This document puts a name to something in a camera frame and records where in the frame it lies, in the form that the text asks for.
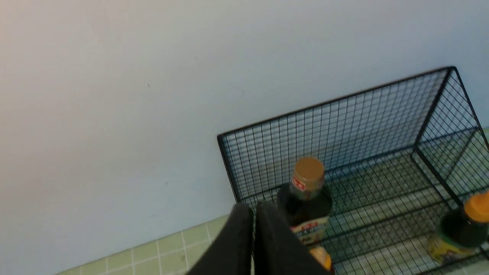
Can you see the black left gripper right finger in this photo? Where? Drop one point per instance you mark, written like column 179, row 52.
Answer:
column 277, row 250

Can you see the tall dark vinegar bottle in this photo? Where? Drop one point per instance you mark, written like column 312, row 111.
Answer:
column 306, row 202

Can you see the green checkered tablecloth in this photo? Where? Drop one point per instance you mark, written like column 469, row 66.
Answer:
column 153, row 252

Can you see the red sauce bottle yellow cap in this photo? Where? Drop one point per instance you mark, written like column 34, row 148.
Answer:
column 323, row 258

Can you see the black wire mesh rack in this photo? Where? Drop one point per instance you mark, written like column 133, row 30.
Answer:
column 366, row 125

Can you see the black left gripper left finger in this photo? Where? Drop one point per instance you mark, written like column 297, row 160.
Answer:
column 230, row 252

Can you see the dark oyster sauce bottle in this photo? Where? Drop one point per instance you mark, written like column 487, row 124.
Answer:
column 461, row 231

